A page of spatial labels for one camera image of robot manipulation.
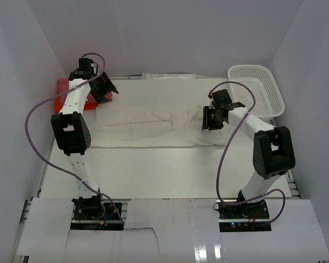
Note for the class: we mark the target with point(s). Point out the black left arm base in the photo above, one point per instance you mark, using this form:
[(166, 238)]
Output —
[(108, 220)]

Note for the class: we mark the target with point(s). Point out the folded orange t shirt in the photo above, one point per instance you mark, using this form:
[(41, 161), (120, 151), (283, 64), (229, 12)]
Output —
[(91, 103)]

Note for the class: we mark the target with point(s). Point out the papers at table back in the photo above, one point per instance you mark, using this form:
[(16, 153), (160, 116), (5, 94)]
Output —
[(168, 76)]

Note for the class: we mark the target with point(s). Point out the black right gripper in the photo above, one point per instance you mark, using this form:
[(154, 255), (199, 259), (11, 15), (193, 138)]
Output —
[(206, 123)]

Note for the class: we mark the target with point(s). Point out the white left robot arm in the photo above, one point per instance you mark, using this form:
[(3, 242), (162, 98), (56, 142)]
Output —
[(71, 132)]

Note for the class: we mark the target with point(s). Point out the folded red t shirt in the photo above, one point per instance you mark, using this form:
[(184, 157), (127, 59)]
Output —
[(62, 85)]

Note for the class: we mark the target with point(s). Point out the white t shirt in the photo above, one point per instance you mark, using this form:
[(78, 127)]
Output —
[(154, 127)]

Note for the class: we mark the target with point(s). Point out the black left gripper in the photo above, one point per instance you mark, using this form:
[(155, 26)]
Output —
[(107, 86)]

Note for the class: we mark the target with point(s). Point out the white perforated plastic basket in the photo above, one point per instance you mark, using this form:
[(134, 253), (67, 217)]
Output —
[(255, 83)]

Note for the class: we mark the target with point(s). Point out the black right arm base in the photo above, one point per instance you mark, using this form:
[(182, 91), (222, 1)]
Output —
[(251, 217)]

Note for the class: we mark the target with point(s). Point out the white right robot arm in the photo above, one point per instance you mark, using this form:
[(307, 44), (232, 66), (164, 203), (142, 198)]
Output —
[(272, 157)]

